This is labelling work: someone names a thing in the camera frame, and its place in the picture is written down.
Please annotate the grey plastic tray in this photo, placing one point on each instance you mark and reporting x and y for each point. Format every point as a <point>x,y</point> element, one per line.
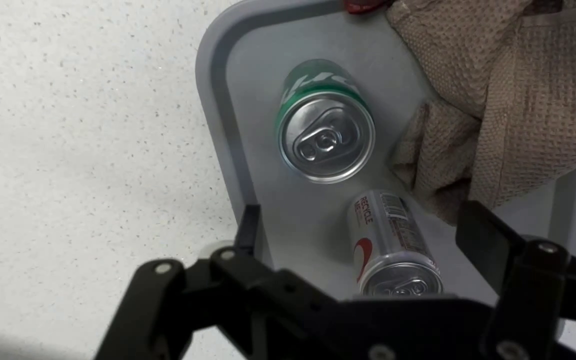
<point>243,62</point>

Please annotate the beige cloth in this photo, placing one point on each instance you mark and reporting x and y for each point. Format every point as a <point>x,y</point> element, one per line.
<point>502,116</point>

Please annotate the small red object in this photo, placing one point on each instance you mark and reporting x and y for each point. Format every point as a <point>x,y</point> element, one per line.
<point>363,6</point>

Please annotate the green soda can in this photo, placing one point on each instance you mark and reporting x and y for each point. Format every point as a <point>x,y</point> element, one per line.
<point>324,127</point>

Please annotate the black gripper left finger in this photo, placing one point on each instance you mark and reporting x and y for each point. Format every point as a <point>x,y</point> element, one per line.
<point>264,315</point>

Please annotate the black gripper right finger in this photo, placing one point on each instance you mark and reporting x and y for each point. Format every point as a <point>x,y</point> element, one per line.
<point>535,281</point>

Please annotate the grey soda can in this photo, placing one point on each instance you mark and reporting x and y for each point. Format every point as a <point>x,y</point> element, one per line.
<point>390,255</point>

